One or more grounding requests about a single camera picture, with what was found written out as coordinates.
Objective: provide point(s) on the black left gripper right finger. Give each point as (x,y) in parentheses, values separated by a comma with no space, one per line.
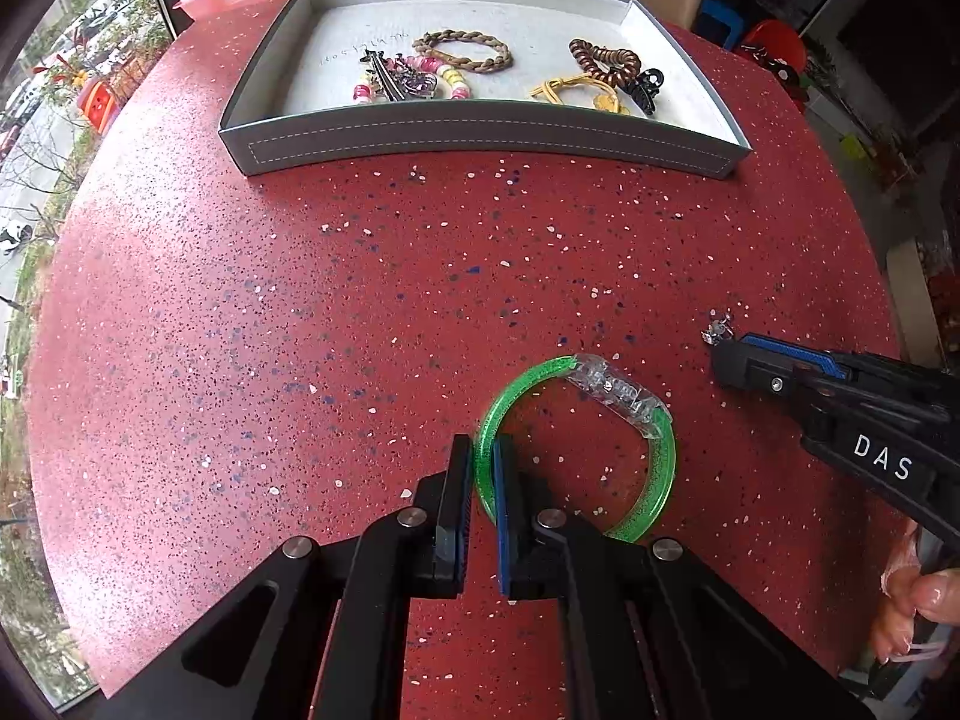
(648,630)

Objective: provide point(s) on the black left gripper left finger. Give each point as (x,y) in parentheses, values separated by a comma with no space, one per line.
(317,630)

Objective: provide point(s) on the small silver charm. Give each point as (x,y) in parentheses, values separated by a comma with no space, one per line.
(719,331)

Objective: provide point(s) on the green translucent bangle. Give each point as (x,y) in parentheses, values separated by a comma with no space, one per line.
(597,378)

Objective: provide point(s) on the black claw hair clip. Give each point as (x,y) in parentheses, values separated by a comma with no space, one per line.
(644,88)

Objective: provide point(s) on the silver crystal pendant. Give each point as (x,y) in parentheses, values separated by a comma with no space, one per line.
(410,84)

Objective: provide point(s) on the black star hair clip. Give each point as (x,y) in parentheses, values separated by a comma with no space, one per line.
(381,80)

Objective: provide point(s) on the grey jewelry tray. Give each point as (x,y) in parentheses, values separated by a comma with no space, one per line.
(294,103)

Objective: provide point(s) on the person's right hand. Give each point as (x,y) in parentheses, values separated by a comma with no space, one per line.
(906,593)

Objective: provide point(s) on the red toy car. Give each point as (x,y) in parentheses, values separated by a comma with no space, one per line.
(775,46)

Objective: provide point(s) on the blue plastic stool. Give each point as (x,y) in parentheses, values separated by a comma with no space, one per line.
(719,24)

